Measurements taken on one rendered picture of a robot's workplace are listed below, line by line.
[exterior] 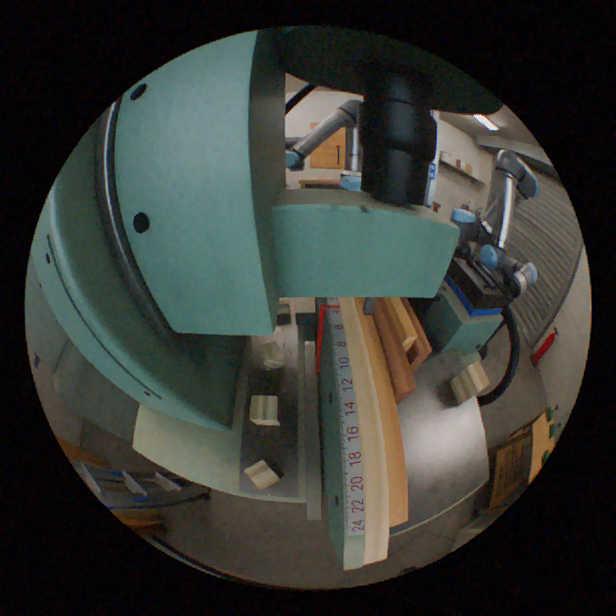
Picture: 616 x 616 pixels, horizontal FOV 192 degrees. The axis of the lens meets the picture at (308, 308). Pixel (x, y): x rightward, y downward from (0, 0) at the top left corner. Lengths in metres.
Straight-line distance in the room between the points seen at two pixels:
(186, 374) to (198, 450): 0.18
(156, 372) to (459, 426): 0.31
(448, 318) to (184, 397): 0.32
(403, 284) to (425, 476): 0.20
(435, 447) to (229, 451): 0.27
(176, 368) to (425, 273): 0.22
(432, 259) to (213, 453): 0.36
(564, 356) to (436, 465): 2.95
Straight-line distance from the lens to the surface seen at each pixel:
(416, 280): 0.15
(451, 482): 0.26
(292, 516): 1.17
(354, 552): 0.17
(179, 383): 0.18
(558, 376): 3.16
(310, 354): 0.33
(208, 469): 0.33
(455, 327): 0.27
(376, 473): 0.15
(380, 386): 0.17
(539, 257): 3.31
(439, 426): 0.24
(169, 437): 0.38
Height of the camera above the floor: 1.09
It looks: 44 degrees down
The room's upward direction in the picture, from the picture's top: straight up
